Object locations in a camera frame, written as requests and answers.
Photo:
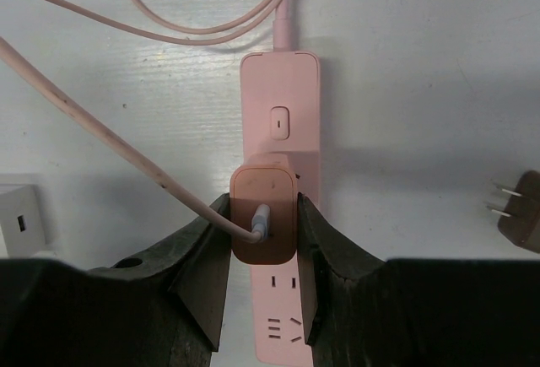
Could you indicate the pink power strip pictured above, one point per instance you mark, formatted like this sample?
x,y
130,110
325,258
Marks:
x,y
281,113

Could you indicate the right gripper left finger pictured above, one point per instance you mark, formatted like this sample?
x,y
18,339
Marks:
x,y
163,306

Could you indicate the brown pink charger plug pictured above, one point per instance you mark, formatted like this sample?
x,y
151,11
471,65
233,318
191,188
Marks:
x,y
519,220

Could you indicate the salmon pink charger plug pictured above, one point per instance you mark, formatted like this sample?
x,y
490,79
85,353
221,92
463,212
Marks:
x,y
263,198

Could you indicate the white charger plug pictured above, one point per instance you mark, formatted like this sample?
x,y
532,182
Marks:
x,y
23,229

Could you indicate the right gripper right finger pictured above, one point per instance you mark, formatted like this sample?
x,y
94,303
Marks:
x,y
361,311

